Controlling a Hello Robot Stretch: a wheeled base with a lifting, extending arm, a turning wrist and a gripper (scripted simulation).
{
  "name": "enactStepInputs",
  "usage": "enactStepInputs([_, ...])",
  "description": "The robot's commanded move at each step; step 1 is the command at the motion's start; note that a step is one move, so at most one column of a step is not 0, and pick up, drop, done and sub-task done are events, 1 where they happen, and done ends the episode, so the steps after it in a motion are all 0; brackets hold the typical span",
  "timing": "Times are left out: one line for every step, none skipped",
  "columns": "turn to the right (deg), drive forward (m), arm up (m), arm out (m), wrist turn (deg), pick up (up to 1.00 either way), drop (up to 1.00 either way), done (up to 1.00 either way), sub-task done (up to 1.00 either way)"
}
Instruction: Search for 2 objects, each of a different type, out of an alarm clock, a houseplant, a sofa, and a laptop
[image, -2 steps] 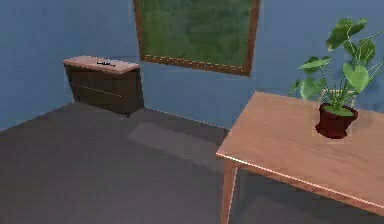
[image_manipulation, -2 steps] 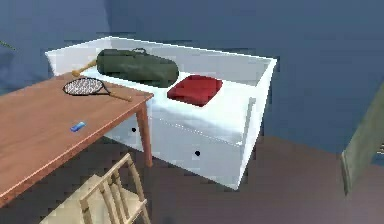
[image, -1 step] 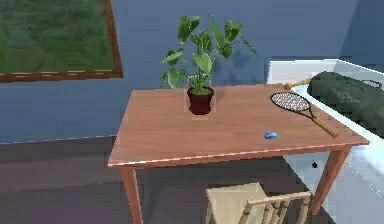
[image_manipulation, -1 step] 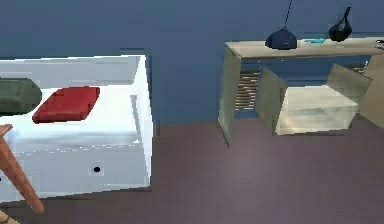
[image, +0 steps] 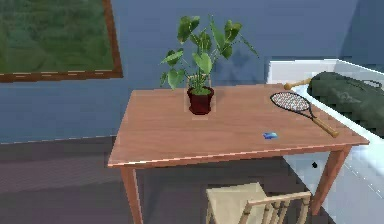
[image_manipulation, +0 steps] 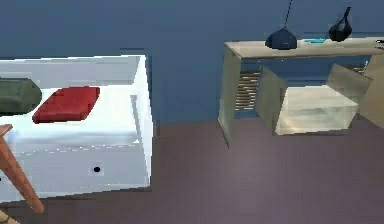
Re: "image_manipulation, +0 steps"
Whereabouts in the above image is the beige wooden chair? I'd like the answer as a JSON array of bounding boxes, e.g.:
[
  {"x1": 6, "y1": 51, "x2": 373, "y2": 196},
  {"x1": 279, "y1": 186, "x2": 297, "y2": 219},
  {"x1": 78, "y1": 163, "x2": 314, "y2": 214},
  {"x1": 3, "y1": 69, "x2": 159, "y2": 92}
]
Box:
[{"x1": 255, "y1": 63, "x2": 374, "y2": 136}]

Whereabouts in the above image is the beige wooden desk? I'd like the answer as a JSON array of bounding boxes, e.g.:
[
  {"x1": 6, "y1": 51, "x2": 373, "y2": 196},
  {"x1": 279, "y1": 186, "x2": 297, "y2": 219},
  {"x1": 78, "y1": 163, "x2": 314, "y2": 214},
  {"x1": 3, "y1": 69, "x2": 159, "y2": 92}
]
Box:
[{"x1": 217, "y1": 35, "x2": 384, "y2": 150}]

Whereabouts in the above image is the red cushion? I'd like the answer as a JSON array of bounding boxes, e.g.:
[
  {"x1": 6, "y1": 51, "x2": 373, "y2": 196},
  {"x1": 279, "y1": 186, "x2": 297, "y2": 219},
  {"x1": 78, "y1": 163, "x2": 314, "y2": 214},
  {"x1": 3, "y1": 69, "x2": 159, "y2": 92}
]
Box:
[{"x1": 32, "y1": 86, "x2": 101, "y2": 125}]

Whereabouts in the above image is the turquoise flat dish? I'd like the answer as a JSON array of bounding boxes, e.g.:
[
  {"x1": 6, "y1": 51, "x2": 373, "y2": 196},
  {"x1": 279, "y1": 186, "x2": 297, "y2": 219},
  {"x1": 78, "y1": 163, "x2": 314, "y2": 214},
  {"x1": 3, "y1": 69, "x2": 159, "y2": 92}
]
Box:
[{"x1": 302, "y1": 38, "x2": 327, "y2": 45}]

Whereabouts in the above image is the black vase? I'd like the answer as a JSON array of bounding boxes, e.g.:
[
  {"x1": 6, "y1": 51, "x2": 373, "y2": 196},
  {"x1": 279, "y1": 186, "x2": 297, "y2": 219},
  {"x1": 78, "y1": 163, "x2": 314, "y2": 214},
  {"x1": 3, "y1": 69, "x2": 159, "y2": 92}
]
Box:
[{"x1": 328, "y1": 6, "x2": 353, "y2": 43}]

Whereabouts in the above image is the dark green cushion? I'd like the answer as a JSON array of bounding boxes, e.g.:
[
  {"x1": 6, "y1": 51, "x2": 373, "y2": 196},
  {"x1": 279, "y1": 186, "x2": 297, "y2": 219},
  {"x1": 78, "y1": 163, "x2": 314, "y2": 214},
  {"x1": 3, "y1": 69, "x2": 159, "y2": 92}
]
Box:
[{"x1": 0, "y1": 77, "x2": 43, "y2": 117}]

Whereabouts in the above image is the beige slatted wall vent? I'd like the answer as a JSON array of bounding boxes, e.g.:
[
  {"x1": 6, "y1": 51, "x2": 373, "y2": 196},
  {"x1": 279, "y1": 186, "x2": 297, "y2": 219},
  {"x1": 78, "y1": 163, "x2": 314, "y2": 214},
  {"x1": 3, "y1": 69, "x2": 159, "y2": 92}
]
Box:
[{"x1": 234, "y1": 70, "x2": 261, "y2": 112}]

